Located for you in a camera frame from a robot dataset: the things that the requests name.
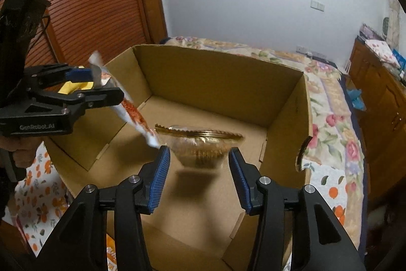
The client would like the large white snack pouch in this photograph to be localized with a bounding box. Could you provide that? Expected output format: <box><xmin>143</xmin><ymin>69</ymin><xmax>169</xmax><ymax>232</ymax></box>
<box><xmin>88</xmin><ymin>51</ymin><xmax>160</xmax><ymax>149</ymax></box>

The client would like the white wall switch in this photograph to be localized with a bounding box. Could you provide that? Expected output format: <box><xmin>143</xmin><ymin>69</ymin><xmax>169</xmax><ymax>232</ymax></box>
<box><xmin>310</xmin><ymin>0</ymin><xmax>325</xmax><ymax>12</ymax></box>

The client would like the left hand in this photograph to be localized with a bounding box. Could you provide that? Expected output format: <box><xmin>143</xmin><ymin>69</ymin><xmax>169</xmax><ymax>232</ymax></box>
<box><xmin>0</xmin><ymin>136</ymin><xmax>43</xmax><ymax>168</ymax></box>

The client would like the blue cloth on floor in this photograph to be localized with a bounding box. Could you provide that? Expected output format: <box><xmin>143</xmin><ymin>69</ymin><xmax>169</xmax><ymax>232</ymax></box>
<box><xmin>347</xmin><ymin>89</ymin><xmax>366</xmax><ymax>111</ymax></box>

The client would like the folded floral cloth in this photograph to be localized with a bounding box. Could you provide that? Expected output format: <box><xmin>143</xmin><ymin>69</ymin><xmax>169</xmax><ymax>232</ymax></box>
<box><xmin>365</xmin><ymin>39</ymin><xmax>400</xmax><ymax>69</ymax></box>

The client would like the clear grain bar packet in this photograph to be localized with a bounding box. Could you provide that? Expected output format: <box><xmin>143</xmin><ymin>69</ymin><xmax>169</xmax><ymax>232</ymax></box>
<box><xmin>155</xmin><ymin>124</ymin><xmax>245</xmax><ymax>170</ymax></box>

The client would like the yellow plush toy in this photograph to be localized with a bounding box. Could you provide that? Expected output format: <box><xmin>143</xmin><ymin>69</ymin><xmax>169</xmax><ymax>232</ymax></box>
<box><xmin>59</xmin><ymin>81</ymin><xmax>94</xmax><ymax>95</ymax></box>

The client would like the wall power strip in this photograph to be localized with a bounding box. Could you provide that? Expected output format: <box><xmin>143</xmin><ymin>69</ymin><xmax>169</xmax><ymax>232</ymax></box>
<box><xmin>296</xmin><ymin>45</ymin><xmax>326</xmax><ymax>58</ymax></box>

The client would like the orange print bed blanket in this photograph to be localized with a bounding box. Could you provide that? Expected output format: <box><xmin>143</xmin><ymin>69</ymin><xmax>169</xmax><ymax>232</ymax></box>
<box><xmin>4</xmin><ymin>144</ymin><xmax>69</xmax><ymax>255</ymax></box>

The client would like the wooden sideboard cabinet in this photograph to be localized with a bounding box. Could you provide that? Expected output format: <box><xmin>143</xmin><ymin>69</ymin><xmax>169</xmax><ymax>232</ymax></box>
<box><xmin>349</xmin><ymin>38</ymin><xmax>405</xmax><ymax>201</ymax></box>

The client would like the brown cardboard box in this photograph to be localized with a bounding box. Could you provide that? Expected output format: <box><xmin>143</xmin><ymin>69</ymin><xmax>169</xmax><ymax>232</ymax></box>
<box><xmin>45</xmin><ymin>45</ymin><xmax>312</xmax><ymax>270</ymax></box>

